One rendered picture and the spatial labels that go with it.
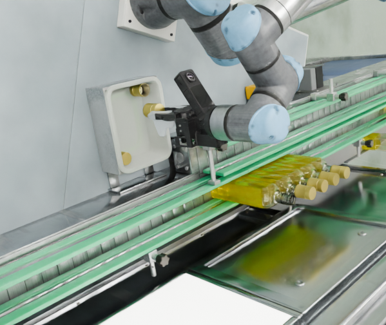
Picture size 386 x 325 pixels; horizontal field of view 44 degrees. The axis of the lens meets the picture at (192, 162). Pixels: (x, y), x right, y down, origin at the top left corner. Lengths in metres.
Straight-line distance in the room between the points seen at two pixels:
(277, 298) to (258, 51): 0.50
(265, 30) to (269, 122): 0.17
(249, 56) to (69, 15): 0.50
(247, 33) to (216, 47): 0.35
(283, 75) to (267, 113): 0.10
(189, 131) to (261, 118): 0.20
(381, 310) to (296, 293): 0.17
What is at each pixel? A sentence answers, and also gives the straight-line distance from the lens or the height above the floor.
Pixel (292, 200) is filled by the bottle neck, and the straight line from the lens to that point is 1.22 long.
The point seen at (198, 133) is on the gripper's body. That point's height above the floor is 1.06.
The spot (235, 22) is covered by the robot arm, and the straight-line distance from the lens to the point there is 0.89.
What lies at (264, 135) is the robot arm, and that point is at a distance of 0.90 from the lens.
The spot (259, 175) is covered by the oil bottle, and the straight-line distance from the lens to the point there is 1.33.
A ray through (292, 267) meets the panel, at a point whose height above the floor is 1.19.
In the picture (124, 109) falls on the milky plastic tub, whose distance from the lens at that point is 1.28.
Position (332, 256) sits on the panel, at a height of 1.25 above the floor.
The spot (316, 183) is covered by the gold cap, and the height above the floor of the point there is 1.15.
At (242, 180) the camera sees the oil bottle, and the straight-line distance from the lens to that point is 1.30.
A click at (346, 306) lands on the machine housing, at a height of 1.37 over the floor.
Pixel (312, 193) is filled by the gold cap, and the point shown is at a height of 1.16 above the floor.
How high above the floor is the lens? 1.81
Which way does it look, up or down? 46 degrees down
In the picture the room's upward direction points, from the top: 99 degrees clockwise
